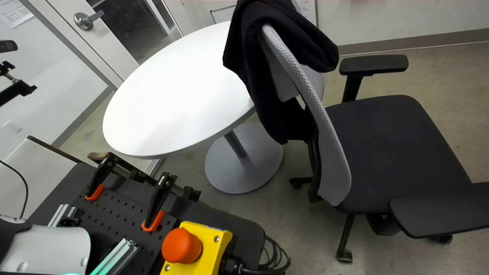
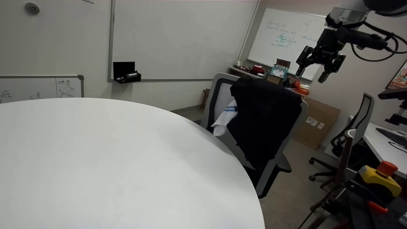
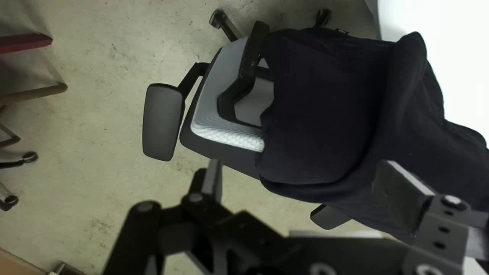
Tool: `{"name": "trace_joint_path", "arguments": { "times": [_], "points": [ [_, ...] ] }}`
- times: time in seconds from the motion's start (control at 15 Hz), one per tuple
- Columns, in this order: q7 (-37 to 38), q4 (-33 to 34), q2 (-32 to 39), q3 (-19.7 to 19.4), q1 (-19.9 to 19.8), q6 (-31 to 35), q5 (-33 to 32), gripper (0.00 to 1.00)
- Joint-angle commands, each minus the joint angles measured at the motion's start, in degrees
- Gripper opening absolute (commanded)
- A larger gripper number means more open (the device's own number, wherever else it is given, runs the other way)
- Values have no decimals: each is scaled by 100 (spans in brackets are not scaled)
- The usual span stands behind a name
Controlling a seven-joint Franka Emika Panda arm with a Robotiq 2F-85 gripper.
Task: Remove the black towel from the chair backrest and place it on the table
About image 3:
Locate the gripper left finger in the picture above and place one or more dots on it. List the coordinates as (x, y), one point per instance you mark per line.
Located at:
(143, 233)

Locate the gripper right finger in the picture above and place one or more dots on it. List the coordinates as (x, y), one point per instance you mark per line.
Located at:
(439, 225)

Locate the black towel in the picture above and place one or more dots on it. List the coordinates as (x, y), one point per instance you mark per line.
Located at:
(344, 114)

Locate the chair base with castors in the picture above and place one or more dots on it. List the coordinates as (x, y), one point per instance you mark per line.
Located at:
(17, 158)

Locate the black and grey office chair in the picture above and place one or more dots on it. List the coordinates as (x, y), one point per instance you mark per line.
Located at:
(214, 95)

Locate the dark red board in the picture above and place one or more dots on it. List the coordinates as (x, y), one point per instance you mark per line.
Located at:
(23, 42)

